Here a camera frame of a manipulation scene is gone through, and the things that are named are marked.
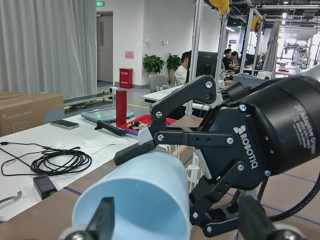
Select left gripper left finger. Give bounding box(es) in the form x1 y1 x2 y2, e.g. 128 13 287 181
85 197 115 240

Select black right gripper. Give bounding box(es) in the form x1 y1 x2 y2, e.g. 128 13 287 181
189 77 320 237

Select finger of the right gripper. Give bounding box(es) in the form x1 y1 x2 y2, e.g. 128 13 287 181
114 75 235 166

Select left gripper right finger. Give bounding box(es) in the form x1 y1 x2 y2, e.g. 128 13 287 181
238 196 277 240

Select light blue plastic cup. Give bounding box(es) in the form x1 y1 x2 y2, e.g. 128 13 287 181
72 149 191 240

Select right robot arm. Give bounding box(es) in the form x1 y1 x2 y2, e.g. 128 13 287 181
114 67 320 240

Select black power adapter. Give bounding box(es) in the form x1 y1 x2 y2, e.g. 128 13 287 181
33 175 58 200

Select red parts tray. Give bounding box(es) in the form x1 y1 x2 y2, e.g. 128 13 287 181
120 114 178 133

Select red thermos bottle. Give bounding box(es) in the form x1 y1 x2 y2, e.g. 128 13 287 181
115 90 127 127

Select black smartphone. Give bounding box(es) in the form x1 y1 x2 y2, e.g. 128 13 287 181
50 119 80 130

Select cardboard box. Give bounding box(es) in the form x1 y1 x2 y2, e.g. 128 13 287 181
0 91 65 136

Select white wire cup rack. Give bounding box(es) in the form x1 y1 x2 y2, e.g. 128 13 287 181
157 144 203 193

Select coiled black cable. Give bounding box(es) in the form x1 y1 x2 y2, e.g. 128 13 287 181
0 141 93 177

